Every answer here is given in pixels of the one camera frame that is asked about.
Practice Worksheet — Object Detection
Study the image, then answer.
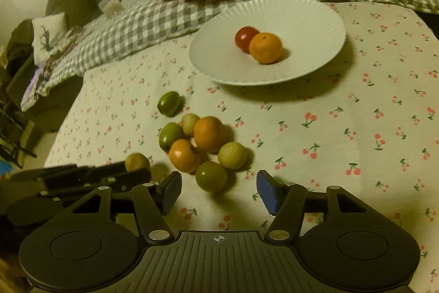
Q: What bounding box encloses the small yellow fruit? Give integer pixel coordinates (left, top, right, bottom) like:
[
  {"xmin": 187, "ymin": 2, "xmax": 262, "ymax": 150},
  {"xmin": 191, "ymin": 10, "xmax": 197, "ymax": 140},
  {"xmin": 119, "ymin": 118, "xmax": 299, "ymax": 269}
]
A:
[{"xmin": 124, "ymin": 152, "xmax": 150, "ymax": 172}]

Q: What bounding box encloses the small yellow-green fruit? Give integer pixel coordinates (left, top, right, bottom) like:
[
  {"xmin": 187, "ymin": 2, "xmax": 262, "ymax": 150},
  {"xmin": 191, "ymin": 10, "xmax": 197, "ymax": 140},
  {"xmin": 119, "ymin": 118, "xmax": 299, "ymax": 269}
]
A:
[{"xmin": 181, "ymin": 113, "xmax": 200, "ymax": 137}]

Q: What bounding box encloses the white embroidered pillow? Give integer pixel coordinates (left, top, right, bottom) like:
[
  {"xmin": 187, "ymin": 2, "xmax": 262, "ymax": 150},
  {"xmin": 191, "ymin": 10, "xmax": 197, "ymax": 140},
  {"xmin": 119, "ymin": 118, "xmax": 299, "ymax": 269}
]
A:
[{"xmin": 32, "ymin": 12, "xmax": 67, "ymax": 66}]

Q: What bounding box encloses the orange mandarin in plate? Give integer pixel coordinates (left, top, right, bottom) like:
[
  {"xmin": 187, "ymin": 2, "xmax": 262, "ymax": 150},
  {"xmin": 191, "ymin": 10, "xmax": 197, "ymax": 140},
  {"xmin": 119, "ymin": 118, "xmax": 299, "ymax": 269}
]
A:
[{"xmin": 249, "ymin": 33, "xmax": 283, "ymax": 65}]

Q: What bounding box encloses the cotton swab box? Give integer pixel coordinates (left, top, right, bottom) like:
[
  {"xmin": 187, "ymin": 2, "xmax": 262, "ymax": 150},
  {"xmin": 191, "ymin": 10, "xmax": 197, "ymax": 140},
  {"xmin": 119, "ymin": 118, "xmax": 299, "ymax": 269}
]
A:
[{"xmin": 98, "ymin": 0, "xmax": 123, "ymax": 19}]

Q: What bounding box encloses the red tomato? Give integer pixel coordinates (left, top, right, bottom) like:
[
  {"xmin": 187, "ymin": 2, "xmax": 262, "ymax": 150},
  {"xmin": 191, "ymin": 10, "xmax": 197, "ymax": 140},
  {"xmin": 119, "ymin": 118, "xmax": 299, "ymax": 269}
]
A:
[{"xmin": 234, "ymin": 26, "xmax": 259, "ymax": 53}]

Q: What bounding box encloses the cherry print tablecloth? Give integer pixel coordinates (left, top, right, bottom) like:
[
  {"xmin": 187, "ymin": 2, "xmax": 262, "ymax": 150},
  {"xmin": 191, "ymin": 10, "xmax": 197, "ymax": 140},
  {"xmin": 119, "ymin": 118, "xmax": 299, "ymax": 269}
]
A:
[{"xmin": 46, "ymin": 3, "xmax": 438, "ymax": 292}]

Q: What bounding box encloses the pale yellow round fruit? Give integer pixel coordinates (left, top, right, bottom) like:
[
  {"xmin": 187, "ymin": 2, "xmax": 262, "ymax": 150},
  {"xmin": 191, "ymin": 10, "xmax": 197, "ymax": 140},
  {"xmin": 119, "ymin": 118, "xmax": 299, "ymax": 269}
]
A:
[{"xmin": 218, "ymin": 141, "xmax": 248, "ymax": 170}]

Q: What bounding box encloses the grey checked blanket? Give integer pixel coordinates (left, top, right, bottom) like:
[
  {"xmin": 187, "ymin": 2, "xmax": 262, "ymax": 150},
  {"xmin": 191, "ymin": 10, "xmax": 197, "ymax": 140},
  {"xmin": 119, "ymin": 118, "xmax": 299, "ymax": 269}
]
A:
[{"xmin": 20, "ymin": 0, "xmax": 438, "ymax": 111}]

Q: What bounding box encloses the white ribbed plate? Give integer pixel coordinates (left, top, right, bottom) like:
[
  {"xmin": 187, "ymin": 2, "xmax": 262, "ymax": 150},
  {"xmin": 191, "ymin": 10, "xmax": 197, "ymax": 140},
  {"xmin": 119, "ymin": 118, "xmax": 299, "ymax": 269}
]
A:
[{"xmin": 189, "ymin": 0, "xmax": 346, "ymax": 85}]

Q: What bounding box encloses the olive green round fruit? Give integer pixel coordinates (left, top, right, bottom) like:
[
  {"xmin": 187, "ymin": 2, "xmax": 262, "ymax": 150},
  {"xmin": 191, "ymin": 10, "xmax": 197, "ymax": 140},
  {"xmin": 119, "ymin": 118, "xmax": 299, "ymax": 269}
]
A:
[{"xmin": 195, "ymin": 161, "xmax": 229, "ymax": 193}]

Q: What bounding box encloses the orange mandarin front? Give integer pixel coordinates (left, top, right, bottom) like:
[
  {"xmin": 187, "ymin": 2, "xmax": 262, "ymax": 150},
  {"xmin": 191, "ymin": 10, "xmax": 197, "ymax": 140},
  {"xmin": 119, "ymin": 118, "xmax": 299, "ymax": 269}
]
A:
[{"xmin": 168, "ymin": 138, "xmax": 202, "ymax": 173}]

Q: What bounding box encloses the green oval fruit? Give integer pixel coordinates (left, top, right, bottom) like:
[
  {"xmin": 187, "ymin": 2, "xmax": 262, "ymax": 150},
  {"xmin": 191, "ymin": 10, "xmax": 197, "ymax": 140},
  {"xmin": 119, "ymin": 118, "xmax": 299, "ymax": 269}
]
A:
[{"xmin": 157, "ymin": 91, "xmax": 182, "ymax": 117}]

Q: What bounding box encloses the large orange mandarin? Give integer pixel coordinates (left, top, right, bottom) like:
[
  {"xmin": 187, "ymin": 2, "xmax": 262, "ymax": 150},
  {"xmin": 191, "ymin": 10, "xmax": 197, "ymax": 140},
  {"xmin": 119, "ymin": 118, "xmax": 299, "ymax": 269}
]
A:
[{"xmin": 193, "ymin": 116, "xmax": 228, "ymax": 154}]

